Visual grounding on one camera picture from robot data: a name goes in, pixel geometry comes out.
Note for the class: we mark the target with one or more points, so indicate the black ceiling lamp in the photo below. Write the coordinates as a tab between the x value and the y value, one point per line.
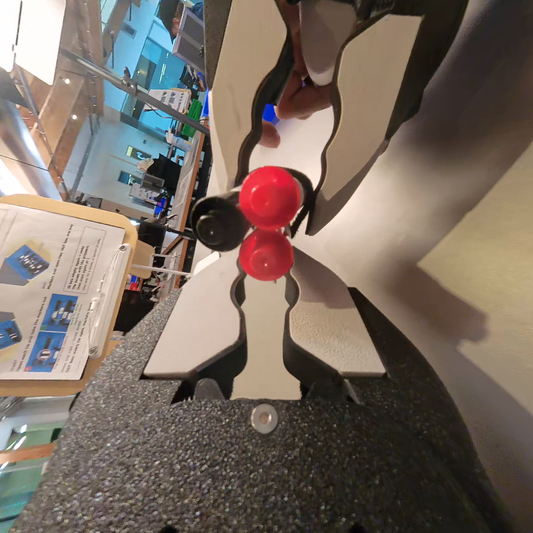
37	33

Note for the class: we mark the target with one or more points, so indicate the black lamp pole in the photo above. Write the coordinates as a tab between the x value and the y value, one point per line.
133	87

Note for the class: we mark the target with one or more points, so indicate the blue plastic bin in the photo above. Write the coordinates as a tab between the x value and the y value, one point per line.
270	114

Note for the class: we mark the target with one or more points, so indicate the red dry erase marker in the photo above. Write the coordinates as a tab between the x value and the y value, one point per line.
266	255
269	197

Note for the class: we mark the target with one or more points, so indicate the green plastic bin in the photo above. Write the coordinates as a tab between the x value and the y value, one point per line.
195	112

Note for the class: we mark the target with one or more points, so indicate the black dry erase marker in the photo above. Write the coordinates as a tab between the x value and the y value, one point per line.
215	221

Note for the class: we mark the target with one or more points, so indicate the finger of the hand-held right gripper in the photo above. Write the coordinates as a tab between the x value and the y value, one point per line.
241	75
366	92

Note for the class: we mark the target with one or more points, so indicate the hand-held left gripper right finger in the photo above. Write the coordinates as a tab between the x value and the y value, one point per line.
333	333

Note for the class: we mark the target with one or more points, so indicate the silver ventilation duct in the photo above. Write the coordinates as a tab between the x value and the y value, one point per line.
25	150

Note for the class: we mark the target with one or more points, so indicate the white stand pole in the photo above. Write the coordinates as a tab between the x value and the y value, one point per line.
166	271

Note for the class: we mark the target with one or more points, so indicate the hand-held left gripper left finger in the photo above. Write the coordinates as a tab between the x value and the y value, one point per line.
196	333

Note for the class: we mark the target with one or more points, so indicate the white paper notice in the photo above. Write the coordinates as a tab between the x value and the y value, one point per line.
58	291

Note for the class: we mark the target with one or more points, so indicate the clipboard with instruction sheet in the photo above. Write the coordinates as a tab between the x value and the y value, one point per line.
117	229

